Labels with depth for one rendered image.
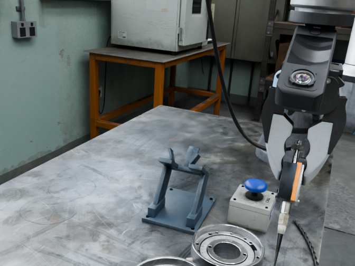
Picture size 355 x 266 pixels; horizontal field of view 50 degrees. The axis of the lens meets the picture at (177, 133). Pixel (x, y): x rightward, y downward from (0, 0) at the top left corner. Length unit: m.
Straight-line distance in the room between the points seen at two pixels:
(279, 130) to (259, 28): 3.78
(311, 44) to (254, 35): 3.83
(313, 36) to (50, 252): 0.47
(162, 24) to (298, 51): 2.32
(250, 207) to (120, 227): 0.22
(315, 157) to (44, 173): 0.57
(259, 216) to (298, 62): 0.34
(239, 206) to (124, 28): 2.32
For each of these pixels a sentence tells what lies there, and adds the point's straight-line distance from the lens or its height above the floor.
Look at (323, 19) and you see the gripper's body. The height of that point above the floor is 1.16.
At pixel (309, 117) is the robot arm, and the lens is 0.93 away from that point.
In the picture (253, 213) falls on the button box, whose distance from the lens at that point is 0.68.
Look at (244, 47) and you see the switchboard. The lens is 4.30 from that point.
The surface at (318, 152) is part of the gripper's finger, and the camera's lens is 0.49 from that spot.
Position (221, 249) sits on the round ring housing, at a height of 0.82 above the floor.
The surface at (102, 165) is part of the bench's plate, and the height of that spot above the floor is 0.80.
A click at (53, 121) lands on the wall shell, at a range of 2.71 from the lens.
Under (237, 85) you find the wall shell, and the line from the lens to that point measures 4.62.
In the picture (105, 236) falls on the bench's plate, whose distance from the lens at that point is 0.65.
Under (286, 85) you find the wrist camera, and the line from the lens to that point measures 0.39.
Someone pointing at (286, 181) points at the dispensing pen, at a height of 0.97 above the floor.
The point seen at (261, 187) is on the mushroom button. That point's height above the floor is 0.87.
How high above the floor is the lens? 1.17
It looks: 20 degrees down
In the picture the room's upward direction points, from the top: 4 degrees clockwise
